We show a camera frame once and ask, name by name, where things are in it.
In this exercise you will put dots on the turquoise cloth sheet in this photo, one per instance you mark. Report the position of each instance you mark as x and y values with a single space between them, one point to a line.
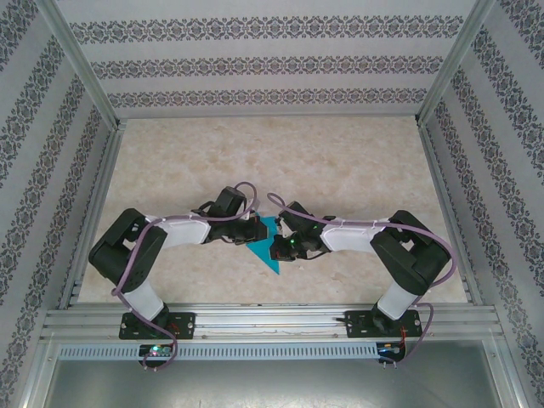
265 253

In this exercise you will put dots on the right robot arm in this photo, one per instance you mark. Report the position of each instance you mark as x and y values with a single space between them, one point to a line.
395 297

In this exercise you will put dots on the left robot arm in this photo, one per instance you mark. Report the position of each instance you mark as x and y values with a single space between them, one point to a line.
144 299

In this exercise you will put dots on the steel sheet panel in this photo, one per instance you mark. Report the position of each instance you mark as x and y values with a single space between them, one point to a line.
272 387

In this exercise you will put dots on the wide aluminium mounting rail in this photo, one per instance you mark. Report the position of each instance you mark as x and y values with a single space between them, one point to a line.
272 316

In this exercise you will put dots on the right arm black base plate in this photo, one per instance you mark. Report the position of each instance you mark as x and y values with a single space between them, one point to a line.
359 325

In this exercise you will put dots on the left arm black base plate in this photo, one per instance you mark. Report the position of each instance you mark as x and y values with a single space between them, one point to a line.
187 325

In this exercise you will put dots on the aluminium table side rail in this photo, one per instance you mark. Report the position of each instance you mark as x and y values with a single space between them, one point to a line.
439 178
105 178

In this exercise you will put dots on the aluminium frame post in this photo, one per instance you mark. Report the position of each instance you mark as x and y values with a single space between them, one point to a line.
82 64
451 64

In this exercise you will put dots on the aluminium lower frame strut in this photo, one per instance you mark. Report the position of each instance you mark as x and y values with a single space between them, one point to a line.
40 374
503 374

